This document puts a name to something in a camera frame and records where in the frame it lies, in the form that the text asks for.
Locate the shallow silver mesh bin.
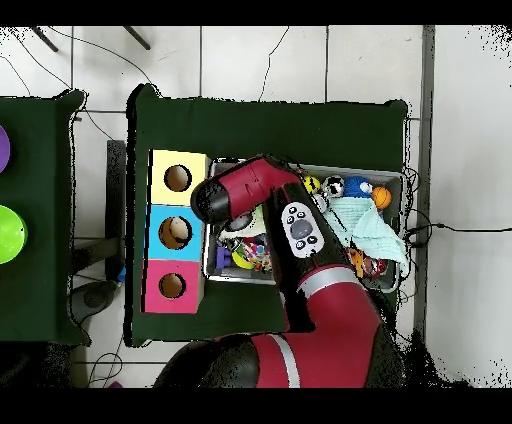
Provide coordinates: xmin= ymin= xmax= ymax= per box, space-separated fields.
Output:
xmin=202 ymin=157 xmax=409 ymax=295

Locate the wooden box with three holes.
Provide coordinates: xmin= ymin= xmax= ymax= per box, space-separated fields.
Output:
xmin=141 ymin=149 xmax=210 ymax=315

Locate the dark green table cloth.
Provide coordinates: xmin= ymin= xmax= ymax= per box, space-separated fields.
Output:
xmin=125 ymin=83 xmax=409 ymax=348

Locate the blue puffer ball with eyes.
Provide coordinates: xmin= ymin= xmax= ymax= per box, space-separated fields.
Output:
xmin=342 ymin=175 xmax=374 ymax=199

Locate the mint green waffle cloth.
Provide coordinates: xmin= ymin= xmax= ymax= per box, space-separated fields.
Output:
xmin=323 ymin=196 xmax=410 ymax=277

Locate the orange basketball toy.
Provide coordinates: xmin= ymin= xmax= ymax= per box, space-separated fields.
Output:
xmin=370 ymin=186 xmax=392 ymax=210

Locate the black upright panel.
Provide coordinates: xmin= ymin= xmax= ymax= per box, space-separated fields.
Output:
xmin=104 ymin=139 xmax=128 ymax=281

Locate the grey round floor object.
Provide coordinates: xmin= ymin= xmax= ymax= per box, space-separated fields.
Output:
xmin=67 ymin=279 xmax=120 ymax=326

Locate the black stand leg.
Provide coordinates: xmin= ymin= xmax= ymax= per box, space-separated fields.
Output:
xmin=122 ymin=25 xmax=152 ymax=51
xmin=29 ymin=25 xmax=60 ymax=53

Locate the side table with green cloth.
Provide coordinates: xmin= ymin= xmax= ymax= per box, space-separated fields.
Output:
xmin=0 ymin=89 xmax=92 ymax=346

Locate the lime green bowl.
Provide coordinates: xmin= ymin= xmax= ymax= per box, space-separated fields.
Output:
xmin=0 ymin=204 xmax=29 ymax=265

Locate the purple bowl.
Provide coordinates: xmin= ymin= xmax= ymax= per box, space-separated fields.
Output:
xmin=0 ymin=124 xmax=12 ymax=174

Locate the black cable on floor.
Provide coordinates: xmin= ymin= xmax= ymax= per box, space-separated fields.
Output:
xmin=403 ymin=222 xmax=512 ymax=241

